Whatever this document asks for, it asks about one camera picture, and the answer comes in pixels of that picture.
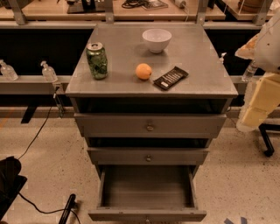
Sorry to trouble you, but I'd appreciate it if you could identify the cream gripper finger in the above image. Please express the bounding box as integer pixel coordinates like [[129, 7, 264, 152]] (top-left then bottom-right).
[[236, 73, 280, 132]]

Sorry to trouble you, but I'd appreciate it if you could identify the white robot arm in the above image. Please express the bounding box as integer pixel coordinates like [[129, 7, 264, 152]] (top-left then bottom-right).
[[235, 10, 280, 132]]

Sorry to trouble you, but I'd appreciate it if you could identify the grey drawer cabinet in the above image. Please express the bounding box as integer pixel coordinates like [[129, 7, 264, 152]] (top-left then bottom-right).
[[65, 22, 239, 147]]

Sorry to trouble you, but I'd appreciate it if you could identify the grey open bottom drawer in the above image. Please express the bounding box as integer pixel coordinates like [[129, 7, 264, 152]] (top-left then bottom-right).
[[89, 165, 207, 224]]

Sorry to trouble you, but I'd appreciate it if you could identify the grey middle drawer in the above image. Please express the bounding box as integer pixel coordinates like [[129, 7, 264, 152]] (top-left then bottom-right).
[[87, 147, 208, 165]]

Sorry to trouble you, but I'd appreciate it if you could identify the grey top drawer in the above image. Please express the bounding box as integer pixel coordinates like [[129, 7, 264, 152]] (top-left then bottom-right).
[[74, 113, 227, 138]]

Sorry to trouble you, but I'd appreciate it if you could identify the clear water bottle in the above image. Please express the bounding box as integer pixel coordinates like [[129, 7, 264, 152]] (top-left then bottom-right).
[[241, 60, 257, 82]]

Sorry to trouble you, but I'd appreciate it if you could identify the black chair base leg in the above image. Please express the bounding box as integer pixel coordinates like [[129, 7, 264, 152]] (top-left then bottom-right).
[[259, 123, 280, 157]]

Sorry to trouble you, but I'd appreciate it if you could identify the small white pump bottle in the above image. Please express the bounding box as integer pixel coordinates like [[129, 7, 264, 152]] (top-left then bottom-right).
[[220, 52, 227, 64]]

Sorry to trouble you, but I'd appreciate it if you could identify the white bowl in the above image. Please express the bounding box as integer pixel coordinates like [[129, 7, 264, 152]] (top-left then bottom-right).
[[142, 29, 172, 53]]

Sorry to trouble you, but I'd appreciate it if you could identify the orange fruit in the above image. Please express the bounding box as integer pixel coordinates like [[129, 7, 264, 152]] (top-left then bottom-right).
[[136, 63, 152, 80]]

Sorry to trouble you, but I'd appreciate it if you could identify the green soda can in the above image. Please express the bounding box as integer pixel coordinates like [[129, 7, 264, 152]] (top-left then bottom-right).
[[86, 42, 108, 80]]

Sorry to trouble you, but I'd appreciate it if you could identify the clear pump bottle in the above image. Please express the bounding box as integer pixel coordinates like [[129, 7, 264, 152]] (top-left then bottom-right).
[[40, 60, 58, 82], [0, 59, 18, 81]]

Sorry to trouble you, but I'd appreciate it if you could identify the black bar on floor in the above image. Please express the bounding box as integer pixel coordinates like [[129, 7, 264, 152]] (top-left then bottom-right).
[[59, 193, 76, 224]]

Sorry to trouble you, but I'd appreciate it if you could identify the clear pump bottle far left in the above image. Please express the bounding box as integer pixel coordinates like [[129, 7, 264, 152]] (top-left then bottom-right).
[[0, 59, 18, 81]]

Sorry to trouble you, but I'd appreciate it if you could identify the wooden back workbench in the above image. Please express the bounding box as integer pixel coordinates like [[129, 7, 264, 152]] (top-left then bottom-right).
[[0, 0, 280, 22]]

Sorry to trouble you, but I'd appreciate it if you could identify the black object lower left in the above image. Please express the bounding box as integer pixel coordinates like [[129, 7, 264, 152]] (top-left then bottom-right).
[[0, 157, 27, 220]]

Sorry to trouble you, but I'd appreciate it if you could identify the black coiled cable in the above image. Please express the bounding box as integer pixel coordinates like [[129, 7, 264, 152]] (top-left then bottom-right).
[[121, 0, 150, 10]]

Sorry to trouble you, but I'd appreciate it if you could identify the black floor cable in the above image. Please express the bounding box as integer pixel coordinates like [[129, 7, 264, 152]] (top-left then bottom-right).
[[17, 105, 54, 161]]

